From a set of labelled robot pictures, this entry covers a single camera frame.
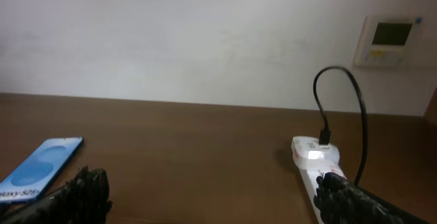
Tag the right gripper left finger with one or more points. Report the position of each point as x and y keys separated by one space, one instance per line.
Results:
x=82 y=200

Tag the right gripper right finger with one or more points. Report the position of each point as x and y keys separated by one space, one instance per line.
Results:
x=339 y=201

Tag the blue Samsung Galaxy smartphone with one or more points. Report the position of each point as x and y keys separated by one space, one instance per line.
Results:
x=35 y=174

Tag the white USB charger plug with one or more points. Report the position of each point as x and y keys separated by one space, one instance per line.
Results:
x=312 y=156

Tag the white power strip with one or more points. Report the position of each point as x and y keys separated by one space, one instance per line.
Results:
x=309 y=176

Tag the wall thermostat control panel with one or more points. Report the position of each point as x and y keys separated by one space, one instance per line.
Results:
x=386 y=41

